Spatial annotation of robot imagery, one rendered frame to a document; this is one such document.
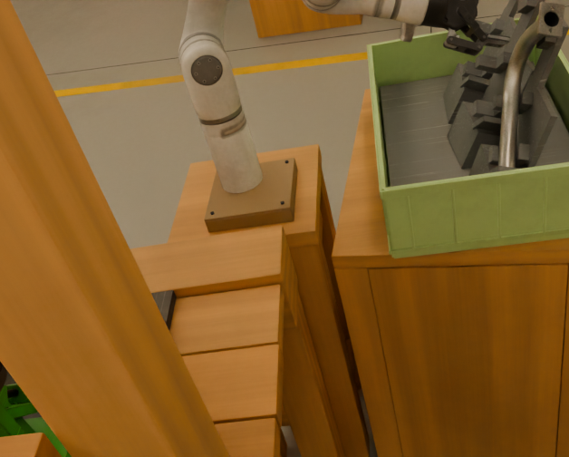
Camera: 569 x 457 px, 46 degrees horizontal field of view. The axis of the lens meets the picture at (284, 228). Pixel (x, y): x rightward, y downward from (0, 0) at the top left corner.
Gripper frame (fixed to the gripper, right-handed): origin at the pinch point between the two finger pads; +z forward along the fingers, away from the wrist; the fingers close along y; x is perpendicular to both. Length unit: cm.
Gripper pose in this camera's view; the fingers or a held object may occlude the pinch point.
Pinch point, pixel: (507, 14)
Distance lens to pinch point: 122.5
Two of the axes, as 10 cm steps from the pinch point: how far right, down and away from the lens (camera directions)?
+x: -0.5, 0.9, 9.9
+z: 9.9, 1.3, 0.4
